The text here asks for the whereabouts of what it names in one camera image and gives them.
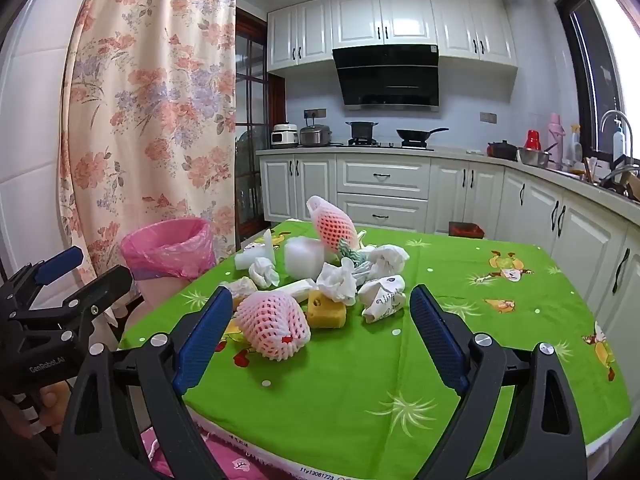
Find white soap bottle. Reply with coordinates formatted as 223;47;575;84
612;118;626;162

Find floral curtain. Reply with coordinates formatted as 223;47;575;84
58;0;236;281

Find black range hood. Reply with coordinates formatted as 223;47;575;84
333;44;439;110

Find steel bowl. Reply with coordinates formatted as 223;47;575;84
518;148;550;168

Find white paper cup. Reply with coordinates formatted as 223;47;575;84
358;275;407;324

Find white lower cabinets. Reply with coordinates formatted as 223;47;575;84
258;148;639;405

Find chrome faucet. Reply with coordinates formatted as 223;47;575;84
600;110;634;160

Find person's left hand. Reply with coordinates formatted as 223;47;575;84
1;382;72;439

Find black stock pot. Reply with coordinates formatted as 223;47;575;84
346;122;376;141

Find white foam strip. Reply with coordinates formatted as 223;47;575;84
276;278;316;304

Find black frying pan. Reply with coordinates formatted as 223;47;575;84
397;128;448;143

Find white cabinets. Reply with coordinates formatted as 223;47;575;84
258;148;639;405
267;0;518;72

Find pink thermos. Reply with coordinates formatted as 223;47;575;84
546;113;565;169

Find yellow sponge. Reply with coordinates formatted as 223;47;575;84
306;290;347;330

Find white rice cooker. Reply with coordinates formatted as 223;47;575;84
270;122;299;148

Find white plastic bag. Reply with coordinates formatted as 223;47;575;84
359;244;410;280

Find large white foam block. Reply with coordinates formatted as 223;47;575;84
284;236;326;280

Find green cartoon tablecloth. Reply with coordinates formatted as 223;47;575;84
117;218;633;480

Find white upper cabinets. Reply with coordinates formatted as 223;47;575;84
267;0;518;72

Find small white tissue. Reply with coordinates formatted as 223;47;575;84
248;257;280;289

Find steel pressure cooker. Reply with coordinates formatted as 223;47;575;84
298;118;332;148

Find pink lined trash bin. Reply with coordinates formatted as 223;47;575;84
119;217;215;309

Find glass door wooden frame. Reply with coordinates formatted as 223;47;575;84
234;9;284;244

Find dark casserole pot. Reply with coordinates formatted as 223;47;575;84
486;140;518;162

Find red floor bin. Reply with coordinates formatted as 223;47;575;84
448;221;485;240

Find stepped white foam piece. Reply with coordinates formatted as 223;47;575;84
234;229;276;271

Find green white woven cloth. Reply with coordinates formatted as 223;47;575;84
337;238;367;268

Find pink foam fruit net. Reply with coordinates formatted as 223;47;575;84
306;195;359;252
234;292;311;362

